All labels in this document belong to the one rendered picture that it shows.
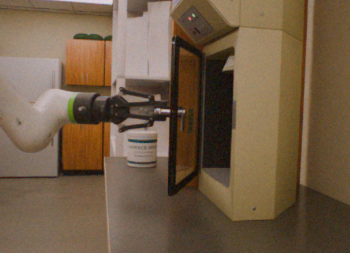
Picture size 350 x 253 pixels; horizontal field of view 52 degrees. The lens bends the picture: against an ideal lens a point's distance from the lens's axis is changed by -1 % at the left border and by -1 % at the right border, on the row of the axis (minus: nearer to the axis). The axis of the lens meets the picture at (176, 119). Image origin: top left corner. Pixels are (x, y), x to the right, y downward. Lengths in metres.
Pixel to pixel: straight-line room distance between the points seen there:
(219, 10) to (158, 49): 1.29
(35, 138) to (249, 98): 0.55
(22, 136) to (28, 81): 4.82
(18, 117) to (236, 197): 0.58
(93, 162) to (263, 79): 5.15
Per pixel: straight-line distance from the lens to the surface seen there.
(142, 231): 0.84
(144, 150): 1.55
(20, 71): 5.84
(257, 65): 0.91
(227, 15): 0.90
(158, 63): 2.16
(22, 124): 1.00
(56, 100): 1.08
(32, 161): 5.88
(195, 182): 1.27
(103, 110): 1.02
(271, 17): 0.94
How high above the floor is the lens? 1.23
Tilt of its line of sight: 3 degrees down
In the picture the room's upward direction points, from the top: 2 degrees clockwise
